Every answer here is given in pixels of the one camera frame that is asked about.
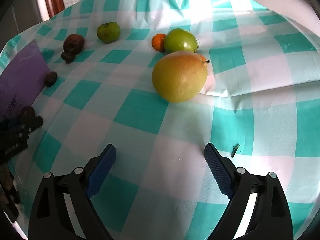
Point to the large wrinkled brown fruit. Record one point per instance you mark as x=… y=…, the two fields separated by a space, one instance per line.
x=73 y=43

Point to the dark brown date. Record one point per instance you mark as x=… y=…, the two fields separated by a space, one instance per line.
x=27 y=112
x=50 y=78

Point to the large green apple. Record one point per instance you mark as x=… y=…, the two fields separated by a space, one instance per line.
x=180 y=41

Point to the teal white checked tablecloth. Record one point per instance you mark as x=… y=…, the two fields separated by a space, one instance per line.
x=150 y=130

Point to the small green apple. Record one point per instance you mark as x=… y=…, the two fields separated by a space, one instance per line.
x=108 y=32

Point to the small green stem piece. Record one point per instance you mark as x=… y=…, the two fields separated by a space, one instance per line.
x=235 y=150

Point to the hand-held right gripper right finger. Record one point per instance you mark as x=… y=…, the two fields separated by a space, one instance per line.
x=218 y=166

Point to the small wrinkled brown fruit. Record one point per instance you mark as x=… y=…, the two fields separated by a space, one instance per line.
x=68 y=56

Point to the large yellow pear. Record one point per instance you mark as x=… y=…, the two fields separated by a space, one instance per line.
x=178 y=76

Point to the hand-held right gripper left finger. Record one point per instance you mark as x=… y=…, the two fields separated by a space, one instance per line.
x=102 y=163

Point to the orange tangerine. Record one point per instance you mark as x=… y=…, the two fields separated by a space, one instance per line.
x=158 y=42

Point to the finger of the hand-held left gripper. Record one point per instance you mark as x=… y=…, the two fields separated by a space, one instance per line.
x=11 y=125
x=33 y=125

